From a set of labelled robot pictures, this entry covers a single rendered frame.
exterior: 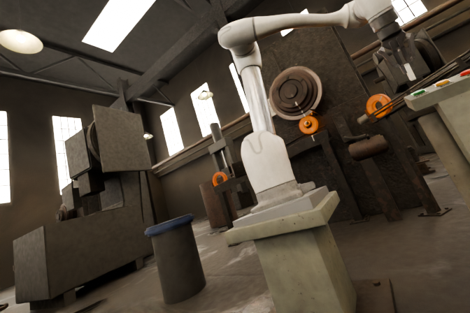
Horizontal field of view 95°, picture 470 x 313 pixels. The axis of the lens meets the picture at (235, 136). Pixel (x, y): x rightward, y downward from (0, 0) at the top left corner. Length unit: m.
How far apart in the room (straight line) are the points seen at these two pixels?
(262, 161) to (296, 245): 0.27
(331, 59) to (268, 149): 1.51
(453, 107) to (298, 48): 1.46
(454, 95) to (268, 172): 0.74
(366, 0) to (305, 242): 0.90
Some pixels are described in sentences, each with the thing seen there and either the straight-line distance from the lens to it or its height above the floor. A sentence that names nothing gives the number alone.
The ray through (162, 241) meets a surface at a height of 0.33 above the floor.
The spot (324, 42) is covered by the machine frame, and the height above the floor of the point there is 1.46.
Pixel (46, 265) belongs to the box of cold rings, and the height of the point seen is 0.39.
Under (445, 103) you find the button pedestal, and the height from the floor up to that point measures 0.53.
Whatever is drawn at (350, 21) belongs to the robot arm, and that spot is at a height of 1.01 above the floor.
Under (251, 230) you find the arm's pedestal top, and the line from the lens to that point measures 0.71.
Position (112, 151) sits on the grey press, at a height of 1.56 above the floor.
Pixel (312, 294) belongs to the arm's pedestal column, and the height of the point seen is 0.13.
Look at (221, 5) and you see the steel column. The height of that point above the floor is 5.17.
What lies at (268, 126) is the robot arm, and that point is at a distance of 1.01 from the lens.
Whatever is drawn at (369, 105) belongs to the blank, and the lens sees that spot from 1.74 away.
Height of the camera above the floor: 0.45
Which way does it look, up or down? 15 degrees up
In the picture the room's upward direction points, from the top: 18 degrees counter-clockwise
